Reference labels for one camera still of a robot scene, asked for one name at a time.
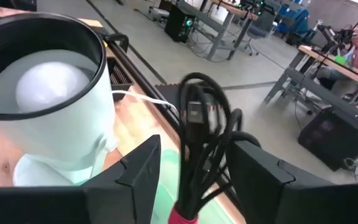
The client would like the black cable with red tie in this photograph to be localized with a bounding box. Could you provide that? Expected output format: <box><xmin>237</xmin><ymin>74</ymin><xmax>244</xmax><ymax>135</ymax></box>
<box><xmin>168</xmin><ymin>72</ymin><xmax>262</xmax><ymax>224</ymax></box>

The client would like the blue office chair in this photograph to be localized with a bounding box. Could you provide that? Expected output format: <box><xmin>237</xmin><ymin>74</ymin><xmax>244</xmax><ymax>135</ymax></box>
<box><xmin>244</xmin><ymin>6</ymin><xmax>310</xmax><ymax>57</ymax></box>

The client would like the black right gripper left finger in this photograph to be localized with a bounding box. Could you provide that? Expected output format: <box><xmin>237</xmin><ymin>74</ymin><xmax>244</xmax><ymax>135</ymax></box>
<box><xmin>0</xmin><ymin>134</ymin><xmax>162</xmax><ymax>224</ymax></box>

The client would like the grey metal desk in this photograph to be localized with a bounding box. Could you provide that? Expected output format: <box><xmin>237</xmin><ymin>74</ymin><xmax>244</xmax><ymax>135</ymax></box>
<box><xmin>172</xmin><ymin>0</ymin><xmax>260</xmax><ymax>62</ymax></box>

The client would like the white fan cable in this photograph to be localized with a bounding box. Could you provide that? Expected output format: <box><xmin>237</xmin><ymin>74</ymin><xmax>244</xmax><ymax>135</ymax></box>
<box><xmin>112</xmin><ymin>90</ymin><xmax>180</xmax><ymax>119</ymax></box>

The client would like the computer tower with green light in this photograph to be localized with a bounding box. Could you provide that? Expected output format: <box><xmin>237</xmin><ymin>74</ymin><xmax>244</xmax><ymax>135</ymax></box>
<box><xmin>163</xmin><ymin>4</ymin><xmax>195</xmax><ymax>44</ymax></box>

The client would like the black mesh bin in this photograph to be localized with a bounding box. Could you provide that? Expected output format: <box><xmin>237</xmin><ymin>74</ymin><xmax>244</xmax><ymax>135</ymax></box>
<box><xmin>106</xmin><ymin>55</ymin><xmax>135</xmax><ymax>103</ymax></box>

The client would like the long wooden table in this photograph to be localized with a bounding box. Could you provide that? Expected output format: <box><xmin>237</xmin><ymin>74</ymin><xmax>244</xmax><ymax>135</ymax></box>
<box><xmin>261</xmin><ymin>45</ymin><xmax>358</xmax><ymax>106</ymax></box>

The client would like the large black computer tower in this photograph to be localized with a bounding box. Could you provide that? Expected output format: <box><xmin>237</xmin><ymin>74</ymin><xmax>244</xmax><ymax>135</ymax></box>
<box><xmin>297</xmin><ymin>107</ymin><xmax>358</xmax><ymax>172</ymax></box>

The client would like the black metal table frame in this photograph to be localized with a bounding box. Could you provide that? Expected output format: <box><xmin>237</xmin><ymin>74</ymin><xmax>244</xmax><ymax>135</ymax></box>
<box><xmin>98</xmin><ymin>30</ymin><xmax>183</xmax><ymax>131</ymax></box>

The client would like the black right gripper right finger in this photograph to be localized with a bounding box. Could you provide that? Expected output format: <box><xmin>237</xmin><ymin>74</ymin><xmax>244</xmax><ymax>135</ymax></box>
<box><xmin>228</xmin><ymin>139</ymin><xmax>358</xmax><ymax>224</ymax></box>

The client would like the clear round cup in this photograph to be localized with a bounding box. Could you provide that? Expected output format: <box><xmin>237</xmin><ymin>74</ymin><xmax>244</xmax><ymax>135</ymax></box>
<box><xmin>0</xmin><ymin>12</ymin><xmax>120</xmax><ymax>187</ymax></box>

